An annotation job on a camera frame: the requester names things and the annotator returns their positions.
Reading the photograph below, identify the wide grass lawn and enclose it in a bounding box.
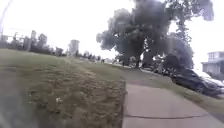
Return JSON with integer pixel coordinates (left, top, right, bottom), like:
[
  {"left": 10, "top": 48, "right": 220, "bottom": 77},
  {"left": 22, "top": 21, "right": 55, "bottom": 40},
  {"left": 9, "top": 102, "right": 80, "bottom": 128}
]
[{"left": 0, "top": 48, "right": 134, "bottom": 128}]

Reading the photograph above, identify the tall pale building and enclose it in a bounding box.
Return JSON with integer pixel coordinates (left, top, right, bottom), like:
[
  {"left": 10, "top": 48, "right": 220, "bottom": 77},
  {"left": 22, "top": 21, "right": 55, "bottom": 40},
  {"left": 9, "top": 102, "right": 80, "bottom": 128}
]
[{"left": 68, "top": 39, "right": 81, "bottom": 57}]

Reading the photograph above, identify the pale house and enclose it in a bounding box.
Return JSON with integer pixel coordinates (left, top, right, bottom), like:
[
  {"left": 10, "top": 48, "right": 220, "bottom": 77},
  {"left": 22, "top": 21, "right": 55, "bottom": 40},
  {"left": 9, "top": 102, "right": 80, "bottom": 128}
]
[{"left": 200, "top": 50, "right": 224, "bottom": 78}]

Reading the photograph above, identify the grey concrete sidewalk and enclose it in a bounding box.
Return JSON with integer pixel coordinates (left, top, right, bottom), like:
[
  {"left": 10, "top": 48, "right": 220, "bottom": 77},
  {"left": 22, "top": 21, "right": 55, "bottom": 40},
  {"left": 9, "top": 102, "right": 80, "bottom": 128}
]
[{"left": 121, "top": 68, "right": 224, "bottom": 128}]

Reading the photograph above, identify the narrow grass verge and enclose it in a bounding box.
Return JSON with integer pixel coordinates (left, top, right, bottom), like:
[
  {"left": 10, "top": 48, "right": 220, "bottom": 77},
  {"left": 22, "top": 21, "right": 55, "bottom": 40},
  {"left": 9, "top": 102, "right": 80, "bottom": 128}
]
[{"left": 139, "top": 70, "right": 224, "bottom": 116}]

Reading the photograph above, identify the dark car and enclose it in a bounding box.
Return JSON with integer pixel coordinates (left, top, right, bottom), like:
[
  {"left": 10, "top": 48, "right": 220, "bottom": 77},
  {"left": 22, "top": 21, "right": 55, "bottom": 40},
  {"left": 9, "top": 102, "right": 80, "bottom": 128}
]
[{"left": 169, "top": 68, "right": 224, "bottom": 98}]

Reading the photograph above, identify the large dark tree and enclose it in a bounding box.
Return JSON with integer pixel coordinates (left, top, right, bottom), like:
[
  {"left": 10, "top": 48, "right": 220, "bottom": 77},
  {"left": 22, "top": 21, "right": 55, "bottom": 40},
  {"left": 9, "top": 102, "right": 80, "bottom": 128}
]
[{"left": 95, "top": 0, "right": 216, "bottom": 69}]

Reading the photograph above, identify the row of distant trees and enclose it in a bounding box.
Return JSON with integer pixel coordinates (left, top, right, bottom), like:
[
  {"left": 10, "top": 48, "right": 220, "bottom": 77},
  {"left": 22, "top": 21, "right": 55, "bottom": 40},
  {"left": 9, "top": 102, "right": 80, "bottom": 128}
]
[{"left": 0, "top": 30, "right": 65, "bottom": 56}]

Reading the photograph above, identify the smaller dark tree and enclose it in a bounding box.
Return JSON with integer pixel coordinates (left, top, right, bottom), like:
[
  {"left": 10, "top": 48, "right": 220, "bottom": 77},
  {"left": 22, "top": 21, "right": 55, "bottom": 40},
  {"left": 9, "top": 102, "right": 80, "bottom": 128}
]
[{"left": 162, "top": 33, "right": 195, "bottom": 71}]

